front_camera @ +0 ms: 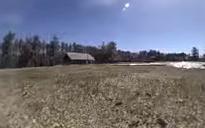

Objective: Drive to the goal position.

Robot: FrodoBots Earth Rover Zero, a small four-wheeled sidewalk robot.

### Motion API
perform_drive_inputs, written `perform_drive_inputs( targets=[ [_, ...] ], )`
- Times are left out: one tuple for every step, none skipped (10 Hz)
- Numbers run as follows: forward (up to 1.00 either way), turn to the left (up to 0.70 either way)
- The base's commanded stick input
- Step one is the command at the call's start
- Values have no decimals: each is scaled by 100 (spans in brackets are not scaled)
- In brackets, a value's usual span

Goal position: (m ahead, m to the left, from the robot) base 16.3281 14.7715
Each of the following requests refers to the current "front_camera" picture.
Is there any barn with grey roof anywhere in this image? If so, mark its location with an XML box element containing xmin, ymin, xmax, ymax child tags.
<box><xmin>63</xmin><ymin>51</ymin><xmax>96</xmax><ymax>65</ymax></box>

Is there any dry grass field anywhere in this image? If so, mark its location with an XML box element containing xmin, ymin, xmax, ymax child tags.
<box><xmin>0</xmin><ymin>63</ymin><xmax>205</xmax><ymax>128</ymax></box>

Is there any wood of trees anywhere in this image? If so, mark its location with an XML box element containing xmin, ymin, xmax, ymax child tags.
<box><xmin>0</xmin><ymin>31</ymin><xmax>205</xmax><ymax>69</ymax></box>

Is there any pale snow patch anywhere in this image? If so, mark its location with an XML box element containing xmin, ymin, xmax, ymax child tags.
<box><xmin>128</xmin><ymin>61</ymin><xmax>205</xmax><ymax>70</ymax></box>

